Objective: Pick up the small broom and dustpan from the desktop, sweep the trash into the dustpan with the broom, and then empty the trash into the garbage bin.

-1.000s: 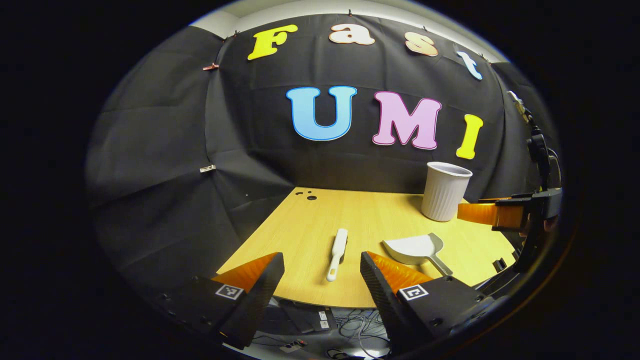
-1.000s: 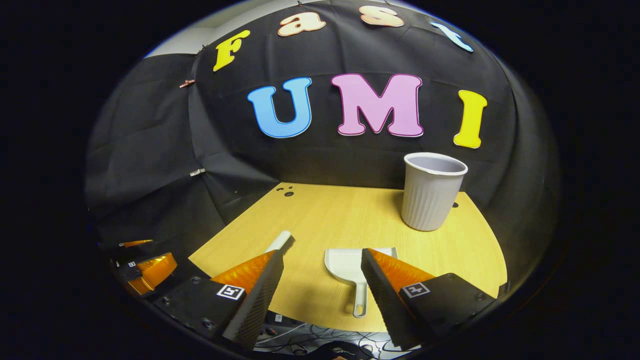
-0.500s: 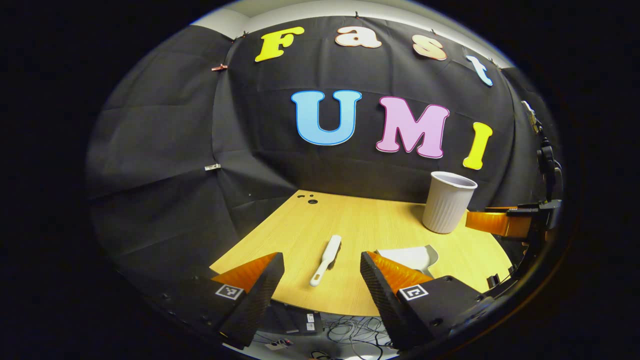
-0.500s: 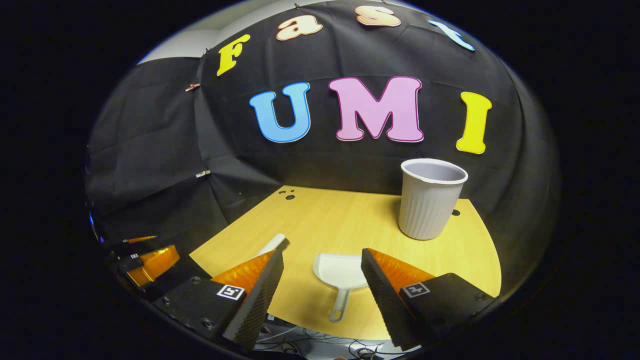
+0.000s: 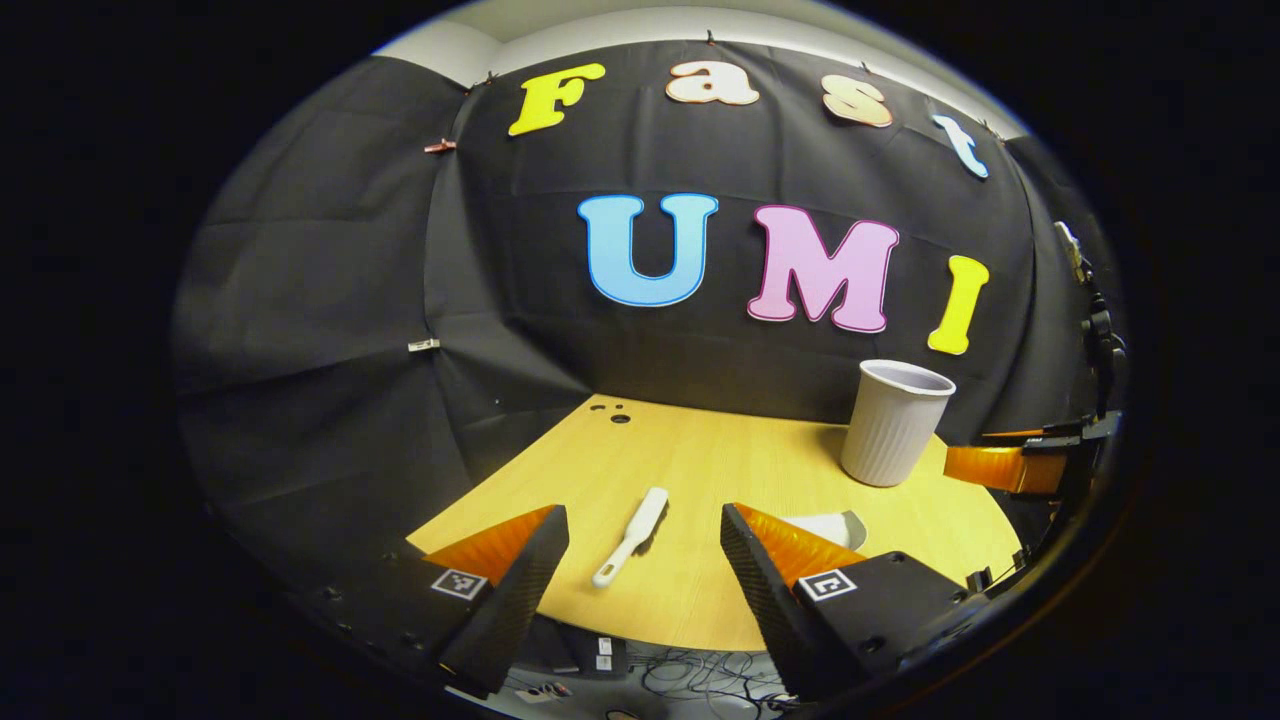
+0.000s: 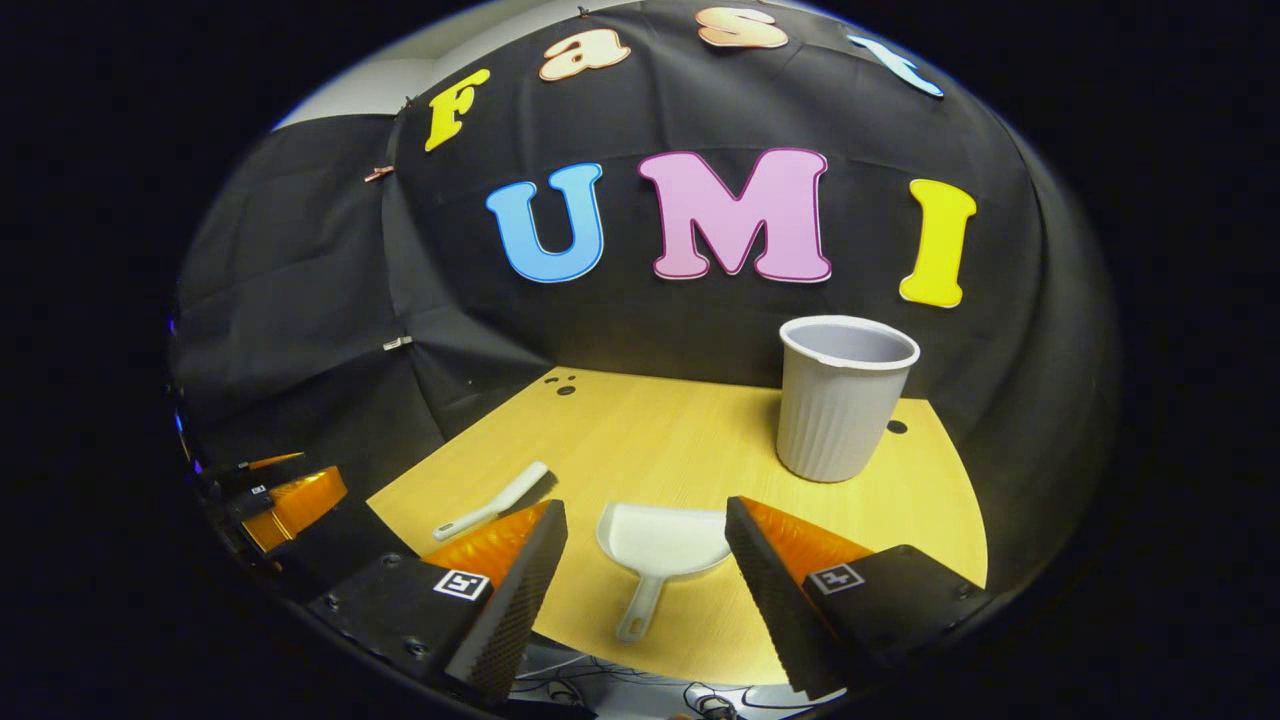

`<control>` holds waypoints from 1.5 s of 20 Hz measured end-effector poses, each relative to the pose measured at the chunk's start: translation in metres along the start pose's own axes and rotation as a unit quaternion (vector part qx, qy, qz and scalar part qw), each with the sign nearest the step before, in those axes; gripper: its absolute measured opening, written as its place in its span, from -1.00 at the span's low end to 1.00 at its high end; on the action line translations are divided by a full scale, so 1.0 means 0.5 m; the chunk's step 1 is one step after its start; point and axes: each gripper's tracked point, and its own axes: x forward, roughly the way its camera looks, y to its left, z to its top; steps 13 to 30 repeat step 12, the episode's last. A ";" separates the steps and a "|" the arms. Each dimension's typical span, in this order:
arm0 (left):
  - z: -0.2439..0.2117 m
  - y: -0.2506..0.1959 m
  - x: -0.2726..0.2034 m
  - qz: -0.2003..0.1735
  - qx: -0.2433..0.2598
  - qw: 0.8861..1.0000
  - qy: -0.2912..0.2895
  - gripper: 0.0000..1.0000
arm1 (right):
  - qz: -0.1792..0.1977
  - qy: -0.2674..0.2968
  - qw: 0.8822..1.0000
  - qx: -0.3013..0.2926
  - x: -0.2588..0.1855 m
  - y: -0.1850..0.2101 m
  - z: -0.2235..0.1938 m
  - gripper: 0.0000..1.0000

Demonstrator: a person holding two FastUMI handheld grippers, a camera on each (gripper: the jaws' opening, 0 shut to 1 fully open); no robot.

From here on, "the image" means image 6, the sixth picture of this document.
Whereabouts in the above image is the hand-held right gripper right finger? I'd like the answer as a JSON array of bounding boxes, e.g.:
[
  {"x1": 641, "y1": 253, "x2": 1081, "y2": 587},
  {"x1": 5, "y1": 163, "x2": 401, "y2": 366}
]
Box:
[{"x1": 724, "y1": 495, "x2": 993, "y2": 701}]

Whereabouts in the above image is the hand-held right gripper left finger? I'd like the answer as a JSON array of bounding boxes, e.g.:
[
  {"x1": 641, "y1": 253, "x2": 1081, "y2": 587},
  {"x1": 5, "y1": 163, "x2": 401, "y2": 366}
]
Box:
[{"x1": 305, "y1": 498, "x2": 569, "y2": 709}]

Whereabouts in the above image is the small grey broom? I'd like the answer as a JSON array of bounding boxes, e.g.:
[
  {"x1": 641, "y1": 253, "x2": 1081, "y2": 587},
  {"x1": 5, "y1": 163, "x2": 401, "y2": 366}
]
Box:
[{"x1": 432, "y1": 461, "x2": 559, "y2": 543}]

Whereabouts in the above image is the white dustpan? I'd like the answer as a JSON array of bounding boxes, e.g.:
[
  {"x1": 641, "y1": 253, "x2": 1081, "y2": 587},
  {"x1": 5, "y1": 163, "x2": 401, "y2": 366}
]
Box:
[{"x1": 596, "y1": 502, "x2": 733, "y2": 644}]

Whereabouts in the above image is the white ribbed garbage bin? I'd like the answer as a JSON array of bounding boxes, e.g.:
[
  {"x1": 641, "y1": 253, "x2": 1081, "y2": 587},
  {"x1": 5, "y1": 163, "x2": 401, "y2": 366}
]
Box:
[{"x1": 776, "y1": 315, "x2": 921, "y2": 484}]

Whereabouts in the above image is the wooden desktop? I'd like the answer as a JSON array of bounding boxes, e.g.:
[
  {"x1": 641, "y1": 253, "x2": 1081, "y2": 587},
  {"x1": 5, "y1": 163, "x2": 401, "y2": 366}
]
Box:
[{"x1": 366, "y1": 366, "x2": 989, "y2": 687}]

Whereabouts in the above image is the tangle of dark floor cables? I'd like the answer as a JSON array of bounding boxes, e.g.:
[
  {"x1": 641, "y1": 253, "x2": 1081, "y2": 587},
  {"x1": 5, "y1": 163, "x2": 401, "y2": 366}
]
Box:
[{"x1": 510, "y1": 650, "x2": 801, "y2": 720}]

